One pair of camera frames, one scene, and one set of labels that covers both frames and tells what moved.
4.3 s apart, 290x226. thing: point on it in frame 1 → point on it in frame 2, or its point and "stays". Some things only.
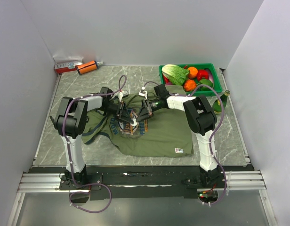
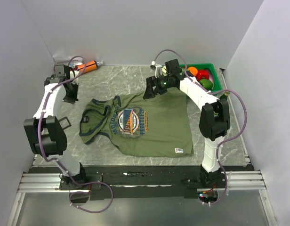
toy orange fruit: x=193 y=72 stays
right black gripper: x=143 y=115 → x=149 y=92
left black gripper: x=124 y=114 → x=72 y=99
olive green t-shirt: x=160 y=123 stays
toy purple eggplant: x=210 y=76 stays
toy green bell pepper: x=207 y=82 stays
